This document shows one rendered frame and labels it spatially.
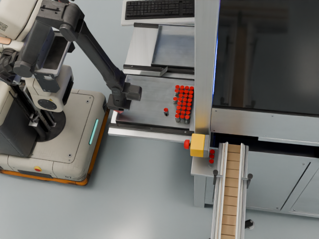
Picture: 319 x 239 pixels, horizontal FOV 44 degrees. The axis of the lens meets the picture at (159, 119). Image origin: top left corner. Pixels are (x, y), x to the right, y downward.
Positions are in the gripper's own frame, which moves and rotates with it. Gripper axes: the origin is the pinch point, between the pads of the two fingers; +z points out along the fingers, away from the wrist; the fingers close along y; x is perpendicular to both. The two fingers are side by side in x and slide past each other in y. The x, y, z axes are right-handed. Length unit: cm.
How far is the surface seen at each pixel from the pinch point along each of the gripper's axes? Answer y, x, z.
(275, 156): 72, -12, -3
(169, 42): 16.5, 45.4, 0.0
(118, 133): 1.4, -10.6, 2.0
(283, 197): 90, -12, 45
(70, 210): -32, -26, 94
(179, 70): 23.9, 26.3, -2.7
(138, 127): 10.1, -7.4, -1.1
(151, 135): 16.2, -9.6, 0.2
